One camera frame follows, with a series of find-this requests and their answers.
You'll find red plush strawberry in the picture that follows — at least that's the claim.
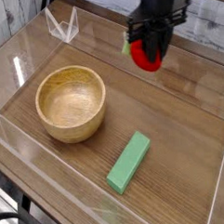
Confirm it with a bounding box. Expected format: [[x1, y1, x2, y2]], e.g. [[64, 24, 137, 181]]
[[122, 33, 162, 72]]

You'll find clear acrylic tray wall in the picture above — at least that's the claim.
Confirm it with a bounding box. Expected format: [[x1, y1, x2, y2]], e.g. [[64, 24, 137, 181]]
[[0, 113, 150, 224]]

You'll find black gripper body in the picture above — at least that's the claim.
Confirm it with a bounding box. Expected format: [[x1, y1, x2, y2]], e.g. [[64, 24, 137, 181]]
[[126, 0, 191, 42]]

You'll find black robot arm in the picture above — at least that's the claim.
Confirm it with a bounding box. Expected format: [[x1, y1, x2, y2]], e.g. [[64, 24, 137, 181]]
[[126, 0, 191, 65]]

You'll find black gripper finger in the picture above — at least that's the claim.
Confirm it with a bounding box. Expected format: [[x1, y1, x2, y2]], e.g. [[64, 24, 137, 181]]
[[144, 31, 159, 62], [158, 25, 174, 59]]

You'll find green rectangular block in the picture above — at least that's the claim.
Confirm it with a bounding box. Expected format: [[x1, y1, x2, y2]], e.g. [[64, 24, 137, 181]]
[[106, 131, 151, 194]]

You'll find black table leg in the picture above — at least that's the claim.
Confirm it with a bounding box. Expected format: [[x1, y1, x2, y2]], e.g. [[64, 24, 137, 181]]
[[20, 195, 32, 212]]

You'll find wooden bowl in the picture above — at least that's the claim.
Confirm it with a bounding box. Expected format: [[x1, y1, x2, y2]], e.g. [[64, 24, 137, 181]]
[[35, 65, 107, 143]]

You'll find clear acrylic corner bracket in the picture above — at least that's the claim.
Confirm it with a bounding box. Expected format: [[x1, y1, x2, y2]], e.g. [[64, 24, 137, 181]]
[[45, 7, 79, 44]]

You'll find black cable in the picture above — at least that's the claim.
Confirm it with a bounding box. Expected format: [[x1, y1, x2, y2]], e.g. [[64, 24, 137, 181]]
[[0, 204, 53, 224]]

